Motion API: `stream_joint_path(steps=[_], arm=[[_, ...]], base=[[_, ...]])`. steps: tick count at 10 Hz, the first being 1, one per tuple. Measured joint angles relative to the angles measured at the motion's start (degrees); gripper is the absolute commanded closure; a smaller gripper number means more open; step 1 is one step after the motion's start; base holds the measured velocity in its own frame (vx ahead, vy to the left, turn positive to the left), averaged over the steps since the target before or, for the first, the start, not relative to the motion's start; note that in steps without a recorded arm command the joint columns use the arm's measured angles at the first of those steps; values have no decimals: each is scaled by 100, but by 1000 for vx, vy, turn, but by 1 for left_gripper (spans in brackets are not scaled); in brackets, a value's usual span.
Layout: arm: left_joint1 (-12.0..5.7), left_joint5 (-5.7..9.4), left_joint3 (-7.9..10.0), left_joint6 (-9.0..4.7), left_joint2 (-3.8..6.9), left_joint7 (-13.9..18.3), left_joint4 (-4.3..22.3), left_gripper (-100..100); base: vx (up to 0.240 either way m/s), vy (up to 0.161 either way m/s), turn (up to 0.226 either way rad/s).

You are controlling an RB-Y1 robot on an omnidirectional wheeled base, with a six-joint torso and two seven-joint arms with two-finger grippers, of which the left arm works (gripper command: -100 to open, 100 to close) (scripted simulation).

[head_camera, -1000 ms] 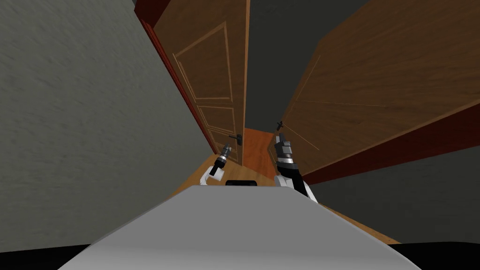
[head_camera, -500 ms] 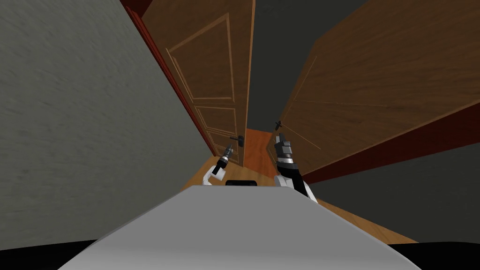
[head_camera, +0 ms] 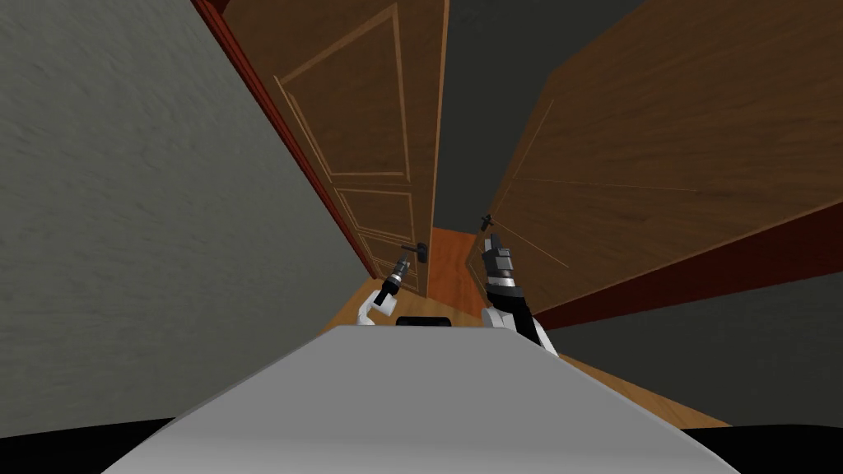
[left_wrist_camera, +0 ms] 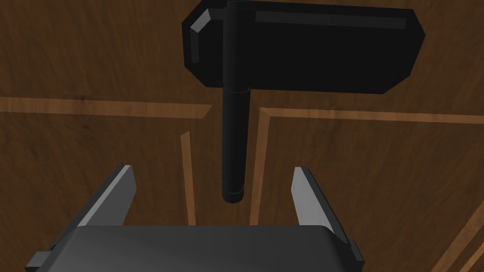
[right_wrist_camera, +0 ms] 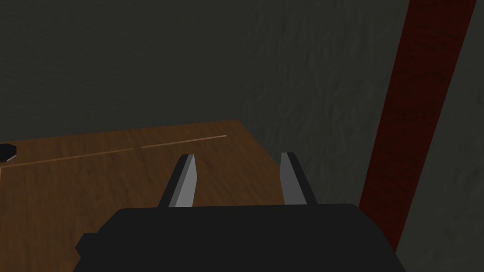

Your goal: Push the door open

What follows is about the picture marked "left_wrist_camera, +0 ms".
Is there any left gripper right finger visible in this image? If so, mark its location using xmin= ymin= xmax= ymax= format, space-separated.
xmin=291 ymin=166 xmax=349 ymax=244

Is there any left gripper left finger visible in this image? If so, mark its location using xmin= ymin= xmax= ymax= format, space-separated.
xmin=49 ymin=164 xmax=137 ymax=251

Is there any black door handle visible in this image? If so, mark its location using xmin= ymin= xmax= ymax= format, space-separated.
xmin=181 ymin=0 xmax=426 ymax=204

